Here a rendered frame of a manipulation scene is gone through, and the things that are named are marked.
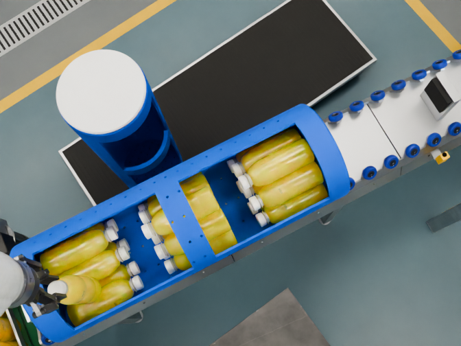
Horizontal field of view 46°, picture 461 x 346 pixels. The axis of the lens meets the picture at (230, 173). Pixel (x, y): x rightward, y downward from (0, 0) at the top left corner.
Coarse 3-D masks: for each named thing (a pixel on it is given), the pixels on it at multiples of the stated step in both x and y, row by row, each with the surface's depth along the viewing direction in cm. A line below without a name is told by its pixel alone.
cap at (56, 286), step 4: (52, 284) 124; (56, 284) 123; (60, 284) 123; (64, 284) 125; (48, 288) 123; (52, 288) 123; (56, 288) 123; (60, 288) 123; (64, 288) 124; (48, 292) 123; (52, 292) 123; (60, 292) 123; (64, 292) 124
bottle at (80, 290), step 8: (64, 280) 127; (72, 280) 128; (80, 280) 131; (88, 280) 136; (96, 280) 142; (72, 288) 126; (80, 288) 129; (88, 288) 134; (96, 288) 139; (72, 296) 127; (80, 296) 129; (88, 296) 134; (96, 296) 139; (64, 304) 129; (72, 304) 130
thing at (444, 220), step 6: (450, 210) 223; (456, 210) 218; (438, 216) 237; (444, 216) 232; (450, 216) 226; (456, 216) 220; (432, 222) 247; (438, 222) 240; (444, 222) 235; (450, 222) 229; (432, 228) 250; (438, 228) 243
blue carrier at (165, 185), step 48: (240, 144) 141; (336, 144) 138; (144, 192) 139; (240, 192) 163; (336, 192) 143; (48, 240) 137; (144, 240) 160; (192, 240) 135; (240, 240) 154; (144, 288) 152; (48, 336) 135
